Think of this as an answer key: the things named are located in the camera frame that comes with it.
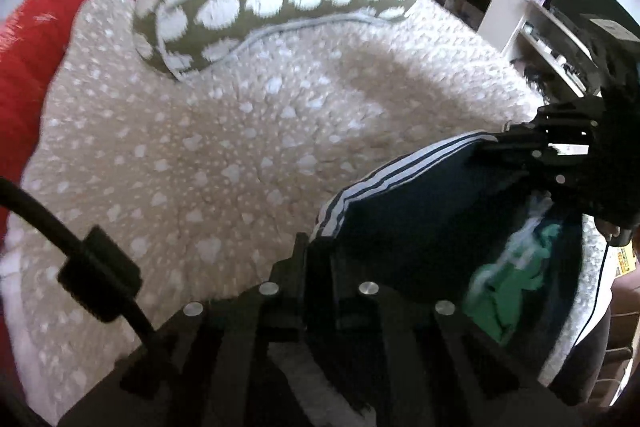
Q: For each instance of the navy striped jacket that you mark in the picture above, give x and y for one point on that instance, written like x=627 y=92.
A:
x=435 y=227

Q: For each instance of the person's right hand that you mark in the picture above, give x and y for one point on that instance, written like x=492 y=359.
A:
x=614 y=229

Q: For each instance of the green and white cloth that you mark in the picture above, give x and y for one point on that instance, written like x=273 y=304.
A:
x=510 y=277

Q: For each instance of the black television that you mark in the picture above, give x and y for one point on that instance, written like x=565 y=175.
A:
x=590 y=2

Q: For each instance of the beige spotted blanket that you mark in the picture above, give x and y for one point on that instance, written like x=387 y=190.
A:
x=200 y=147

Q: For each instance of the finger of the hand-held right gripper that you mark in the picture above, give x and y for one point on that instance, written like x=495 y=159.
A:
x=565 y=117
x=525 y=152

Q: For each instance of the red cushion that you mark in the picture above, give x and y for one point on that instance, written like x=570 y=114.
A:
x=55 y=22

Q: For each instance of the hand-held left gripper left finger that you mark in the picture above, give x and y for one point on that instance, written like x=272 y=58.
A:
x=289 y=278

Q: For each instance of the white shelf unit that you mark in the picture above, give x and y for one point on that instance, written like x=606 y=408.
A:
x=525 y=17

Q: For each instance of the olive pillow with white dots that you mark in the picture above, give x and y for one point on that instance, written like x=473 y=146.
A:
x=280 y=2

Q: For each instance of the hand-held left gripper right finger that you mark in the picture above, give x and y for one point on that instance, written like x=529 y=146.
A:
x=350 y=307

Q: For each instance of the cardboard box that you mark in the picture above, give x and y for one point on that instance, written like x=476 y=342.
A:
x=622 y=302

